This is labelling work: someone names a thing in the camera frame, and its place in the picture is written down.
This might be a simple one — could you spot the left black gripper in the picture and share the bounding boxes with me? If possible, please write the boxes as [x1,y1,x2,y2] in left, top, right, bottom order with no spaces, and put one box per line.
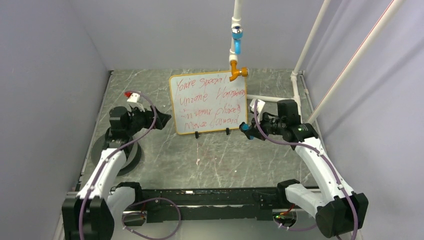
[125,104,171,136]

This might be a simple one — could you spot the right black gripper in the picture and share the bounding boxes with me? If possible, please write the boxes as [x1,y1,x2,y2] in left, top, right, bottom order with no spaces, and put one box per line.
[245,110,286,141]

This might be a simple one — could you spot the yellow framed whiteboard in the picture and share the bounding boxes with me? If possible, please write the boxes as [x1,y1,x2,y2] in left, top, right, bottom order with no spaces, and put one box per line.
[169,71,248,135]

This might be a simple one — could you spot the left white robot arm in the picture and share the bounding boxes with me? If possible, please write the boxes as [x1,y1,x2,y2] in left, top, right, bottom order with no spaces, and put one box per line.
[61,106,172,240]

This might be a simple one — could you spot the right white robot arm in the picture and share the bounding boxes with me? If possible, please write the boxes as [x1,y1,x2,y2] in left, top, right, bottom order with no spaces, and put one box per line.
[239,98,369,240]

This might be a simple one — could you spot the orange faucet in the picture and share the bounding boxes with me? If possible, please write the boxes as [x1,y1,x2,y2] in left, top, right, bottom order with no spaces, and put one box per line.
[229,60,249,82]

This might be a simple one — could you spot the blue pipe valve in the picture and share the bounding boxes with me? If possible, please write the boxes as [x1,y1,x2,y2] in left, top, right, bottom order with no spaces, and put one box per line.
[231,23,244,55]

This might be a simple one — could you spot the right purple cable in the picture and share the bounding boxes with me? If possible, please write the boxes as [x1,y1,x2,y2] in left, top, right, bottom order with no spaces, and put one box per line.
[253,99,360,240]

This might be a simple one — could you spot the purple cable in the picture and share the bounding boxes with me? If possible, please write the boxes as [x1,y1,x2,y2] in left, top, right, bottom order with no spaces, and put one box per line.
[77,92,183,240]
[253,99,360,240]

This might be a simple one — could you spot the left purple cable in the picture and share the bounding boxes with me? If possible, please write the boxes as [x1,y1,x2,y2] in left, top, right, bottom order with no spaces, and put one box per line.
[77,92,183,240]

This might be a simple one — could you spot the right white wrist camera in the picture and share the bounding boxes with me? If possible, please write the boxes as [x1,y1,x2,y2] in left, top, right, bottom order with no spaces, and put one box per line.
[249,98,266,116]

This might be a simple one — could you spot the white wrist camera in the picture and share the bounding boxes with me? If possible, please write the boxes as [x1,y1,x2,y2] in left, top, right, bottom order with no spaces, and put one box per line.
[124,91,145,112]
[249,98,266,116]

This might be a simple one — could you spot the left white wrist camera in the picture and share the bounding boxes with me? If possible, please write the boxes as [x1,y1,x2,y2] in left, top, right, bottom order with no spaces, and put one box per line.
[124,91,145,112]

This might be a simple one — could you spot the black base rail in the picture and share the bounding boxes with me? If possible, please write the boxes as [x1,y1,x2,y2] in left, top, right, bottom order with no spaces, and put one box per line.
[112,185,309,224]

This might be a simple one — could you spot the aluminium frame rail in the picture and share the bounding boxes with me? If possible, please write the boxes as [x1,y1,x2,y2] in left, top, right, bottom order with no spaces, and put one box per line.
[61,190,354,215]

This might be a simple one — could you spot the white pvc pipe frame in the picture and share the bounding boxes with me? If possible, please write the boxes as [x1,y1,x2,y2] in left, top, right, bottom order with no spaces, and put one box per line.
[241,0,424,128]

